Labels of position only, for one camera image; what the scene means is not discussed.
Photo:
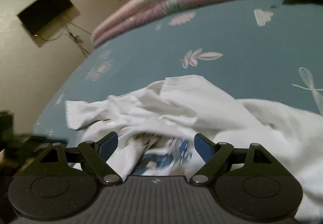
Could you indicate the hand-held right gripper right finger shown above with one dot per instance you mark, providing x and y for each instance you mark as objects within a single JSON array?
[{"x": 203, "y": 147}]

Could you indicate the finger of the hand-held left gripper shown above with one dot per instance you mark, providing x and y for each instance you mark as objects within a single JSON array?
[{"x": 35, "y": 142}]

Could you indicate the black wall television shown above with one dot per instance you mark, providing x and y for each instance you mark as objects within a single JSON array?
[{"x": 44, "y": 11}]

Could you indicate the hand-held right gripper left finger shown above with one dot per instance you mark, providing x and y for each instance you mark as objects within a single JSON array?
[{"x": 108, "y": 147}]

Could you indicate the white long-sleeve printed shirt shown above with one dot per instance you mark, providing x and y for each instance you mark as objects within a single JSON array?
[{"x": 189, "y": 105}]

